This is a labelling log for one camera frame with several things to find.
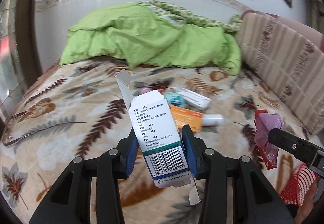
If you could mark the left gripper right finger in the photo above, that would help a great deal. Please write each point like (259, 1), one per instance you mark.
(235, 185)

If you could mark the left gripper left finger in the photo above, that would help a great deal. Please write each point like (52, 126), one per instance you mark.
(68, 200)

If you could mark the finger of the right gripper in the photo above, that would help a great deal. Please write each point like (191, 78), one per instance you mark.
(283, 140)

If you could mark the red clear plastic bag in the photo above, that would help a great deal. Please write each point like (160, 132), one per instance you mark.
(264, 122)

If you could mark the white tablet box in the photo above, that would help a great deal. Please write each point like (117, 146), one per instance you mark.
(194, 99)

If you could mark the orange ointment box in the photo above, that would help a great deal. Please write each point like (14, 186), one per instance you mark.
(183, 116)

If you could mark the white blue medicine box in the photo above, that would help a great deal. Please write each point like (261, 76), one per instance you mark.
(158, 137)

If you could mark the teal cartoon packet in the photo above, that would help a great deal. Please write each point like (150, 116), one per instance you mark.
(175, 99)

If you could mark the red mesh trash basket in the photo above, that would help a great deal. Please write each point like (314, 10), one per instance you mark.
(298, 185)

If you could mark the person right hand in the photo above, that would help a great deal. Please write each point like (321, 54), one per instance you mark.
(311, 210)

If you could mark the striped beige pillow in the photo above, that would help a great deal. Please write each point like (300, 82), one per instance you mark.
(290, 64)

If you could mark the stained glass window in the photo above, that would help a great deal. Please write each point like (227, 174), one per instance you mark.
(12, 82)

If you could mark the green quilt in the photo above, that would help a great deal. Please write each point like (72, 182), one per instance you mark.
(155, 33)

